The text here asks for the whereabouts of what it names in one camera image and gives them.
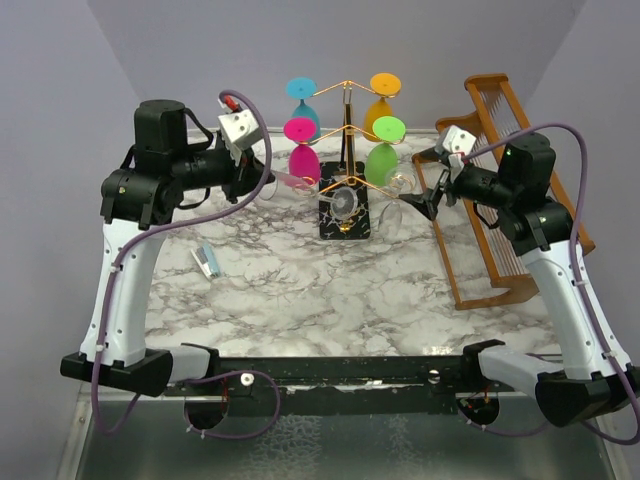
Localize green wine glass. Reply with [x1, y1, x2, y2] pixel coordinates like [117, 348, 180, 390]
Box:
[364, 115, 406, 187]

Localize wooden tiered shelf rack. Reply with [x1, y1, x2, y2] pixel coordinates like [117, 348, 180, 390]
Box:
[436, 73, 575, 310]

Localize small blue white card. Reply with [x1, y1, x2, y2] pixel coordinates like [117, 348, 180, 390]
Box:
[191, 244, 221, 279]

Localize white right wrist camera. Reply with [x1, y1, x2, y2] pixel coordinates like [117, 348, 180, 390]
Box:
[434, 125, 477, 167]

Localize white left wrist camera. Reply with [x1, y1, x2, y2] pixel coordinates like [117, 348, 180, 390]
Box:
[218, 95, 264, 165]

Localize clear wine glass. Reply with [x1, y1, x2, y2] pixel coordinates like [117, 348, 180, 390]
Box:
[258, 171, 359, 220]

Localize pink wine glass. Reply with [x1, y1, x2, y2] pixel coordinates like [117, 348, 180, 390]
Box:
[283, 117, 321, 185]

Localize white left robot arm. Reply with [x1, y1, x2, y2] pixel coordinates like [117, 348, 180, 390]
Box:
[60, 90, 271, 397]

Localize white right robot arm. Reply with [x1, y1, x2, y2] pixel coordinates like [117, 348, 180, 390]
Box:
[400, 126, 639, 427]

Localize clear champagne flute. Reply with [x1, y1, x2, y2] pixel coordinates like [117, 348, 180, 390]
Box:
[378, 166, 416, 237]

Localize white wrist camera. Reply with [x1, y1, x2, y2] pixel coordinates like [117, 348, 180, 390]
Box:
[434, 125, 477, 167]
[218, 95, 264, 165]

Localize blue wine glass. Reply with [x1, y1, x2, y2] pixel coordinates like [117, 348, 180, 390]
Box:
[285, 77, 320, 127]

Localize gold wine glass rack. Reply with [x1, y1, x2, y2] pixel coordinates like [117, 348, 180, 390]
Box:
[308, 80, 394, 241]

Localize orange wine glass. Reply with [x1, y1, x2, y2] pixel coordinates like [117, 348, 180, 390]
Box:
[363, 72, 402, 142]

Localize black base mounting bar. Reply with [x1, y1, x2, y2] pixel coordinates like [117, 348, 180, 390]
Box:
[164, 355, 481, 417]

